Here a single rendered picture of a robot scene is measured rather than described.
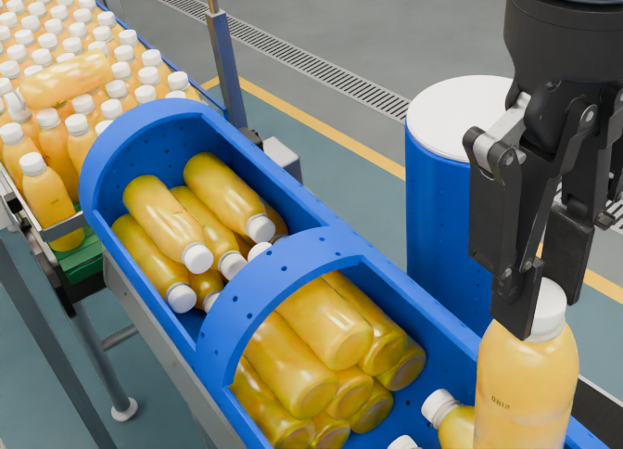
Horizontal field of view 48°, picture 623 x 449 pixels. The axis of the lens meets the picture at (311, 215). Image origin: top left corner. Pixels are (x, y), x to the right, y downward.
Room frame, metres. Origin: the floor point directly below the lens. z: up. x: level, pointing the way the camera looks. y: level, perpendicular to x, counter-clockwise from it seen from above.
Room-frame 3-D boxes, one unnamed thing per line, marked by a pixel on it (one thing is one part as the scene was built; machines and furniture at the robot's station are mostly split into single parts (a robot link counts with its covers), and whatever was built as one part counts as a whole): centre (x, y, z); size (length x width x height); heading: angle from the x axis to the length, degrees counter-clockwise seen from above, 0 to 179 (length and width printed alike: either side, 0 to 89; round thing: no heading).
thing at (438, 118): (1.08, -0.34, 1.03); 0.28 x 0.28 x 0.01
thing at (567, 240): (0.31, -0.16, 1.47); 0.03 x 0.01 x 0.07; 30
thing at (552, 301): (0.30, -0.14, 1.44); 0.04 x 0.04 x 0.02
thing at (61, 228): (1.08, 0.32, 0.96); 0.40 x 0.01 x 0.03; 120
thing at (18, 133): (1.14, 0.54, 1.09); 0.04 x 0.04 x 0.02
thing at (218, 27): (1.52, 0.16, 0.55); 0.04 x 0.04 x 1.10; 30
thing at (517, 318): (0.28, -0.12, 1.47); 0.03 x 0.01 x 0.07; 30
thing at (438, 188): (1.08, -0.34, 0.59); 0.28 x 0.28 x 0.88
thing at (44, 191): (1.03, 0.48, 0.99); 0.07 x 0.07 x 0.19
